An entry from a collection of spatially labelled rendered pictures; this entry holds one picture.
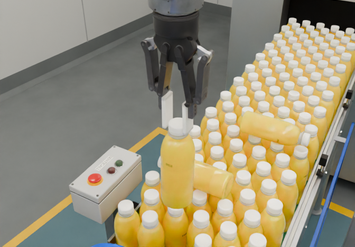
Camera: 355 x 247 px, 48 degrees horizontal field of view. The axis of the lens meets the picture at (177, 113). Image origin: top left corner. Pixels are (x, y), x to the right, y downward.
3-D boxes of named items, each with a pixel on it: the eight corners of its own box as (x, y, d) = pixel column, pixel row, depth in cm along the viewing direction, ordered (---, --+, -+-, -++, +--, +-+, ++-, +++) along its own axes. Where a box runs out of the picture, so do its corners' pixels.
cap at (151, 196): (146, 206, 101) (146, 201, 100) (142, 195, 104) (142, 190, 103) (160, 202, 102) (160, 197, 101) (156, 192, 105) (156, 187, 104)
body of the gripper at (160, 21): (140, 10, 63) (144, 63, 68) (187, 19, 59) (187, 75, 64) (165, -2, 68) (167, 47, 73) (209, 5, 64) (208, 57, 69)
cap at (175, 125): (174, 122, 79) (174, 115, 78) (191, 128, 78) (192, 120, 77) (164, 132, 76) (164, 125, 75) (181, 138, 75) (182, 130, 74)
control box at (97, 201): (73, 211, 111) (68, 184, 105) (116, 169, 125) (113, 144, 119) (102, 225, 107) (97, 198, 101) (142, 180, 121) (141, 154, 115)
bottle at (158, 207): (145, 257, 110) (141, 211, 99) (139, 238, 115) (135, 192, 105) (169, 251, 111) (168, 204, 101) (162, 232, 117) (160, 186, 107)
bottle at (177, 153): (171, 183, 91) (171, 116, 81) (198, 194, 88) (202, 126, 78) (155, 202, 86) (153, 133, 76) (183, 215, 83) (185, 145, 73)
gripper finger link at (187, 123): (189, 95, 73) (193, 97, 73) (189, 127, 77) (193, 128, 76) (181, 103, 71) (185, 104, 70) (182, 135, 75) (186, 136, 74)
